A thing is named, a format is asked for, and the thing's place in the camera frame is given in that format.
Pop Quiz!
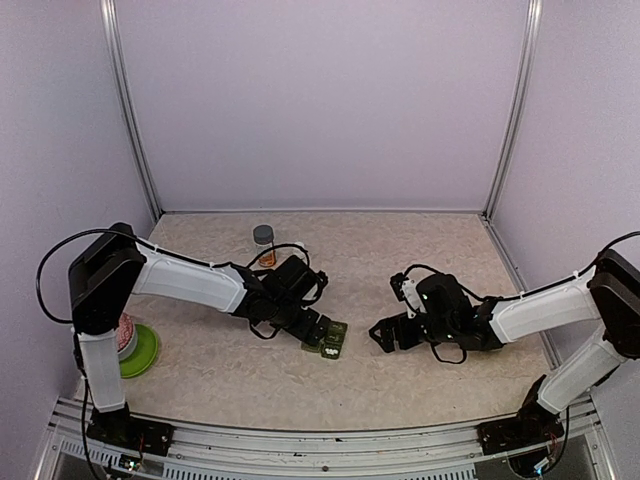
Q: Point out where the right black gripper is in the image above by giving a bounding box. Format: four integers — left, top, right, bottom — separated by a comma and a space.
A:
368, 312, 456, 354

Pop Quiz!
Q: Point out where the green weekly pill organizer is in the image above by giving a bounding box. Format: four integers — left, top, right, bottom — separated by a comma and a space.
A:
301, 322, 348, 360

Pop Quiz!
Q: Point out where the orange pill bottle grey cap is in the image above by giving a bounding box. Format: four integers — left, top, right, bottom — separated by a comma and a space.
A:
253, 224, 277, 268

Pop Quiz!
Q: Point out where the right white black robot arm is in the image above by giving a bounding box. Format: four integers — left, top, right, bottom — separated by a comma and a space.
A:
369, 244, 639, 444

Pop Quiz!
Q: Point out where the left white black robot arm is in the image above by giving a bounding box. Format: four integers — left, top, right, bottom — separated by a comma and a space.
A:
35, 222, 330, 445

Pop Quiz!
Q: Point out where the green plate left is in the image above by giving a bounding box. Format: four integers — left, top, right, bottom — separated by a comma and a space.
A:
118, 324, 160, 379

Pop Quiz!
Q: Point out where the red patterned round tin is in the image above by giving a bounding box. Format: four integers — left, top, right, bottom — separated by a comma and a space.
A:
117, 313, 138, 361

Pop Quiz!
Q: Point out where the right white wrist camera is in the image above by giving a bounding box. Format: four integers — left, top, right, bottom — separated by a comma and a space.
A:
390, 272, 423, 318

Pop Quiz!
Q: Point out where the front aluminium rail base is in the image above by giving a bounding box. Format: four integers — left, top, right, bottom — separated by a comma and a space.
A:
34, 394, 616, 480

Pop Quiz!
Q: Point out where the right aluminium frame post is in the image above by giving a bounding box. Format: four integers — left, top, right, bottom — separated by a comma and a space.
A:
483, 0, 543, 223

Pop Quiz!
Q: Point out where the aluminium frame post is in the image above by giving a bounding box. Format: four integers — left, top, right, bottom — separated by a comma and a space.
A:
483, 0, 543, 223
100, 0, 164, 222

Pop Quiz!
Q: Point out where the left aluminium frame post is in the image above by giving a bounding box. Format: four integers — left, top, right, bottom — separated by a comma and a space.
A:
100, 0, 164, 222

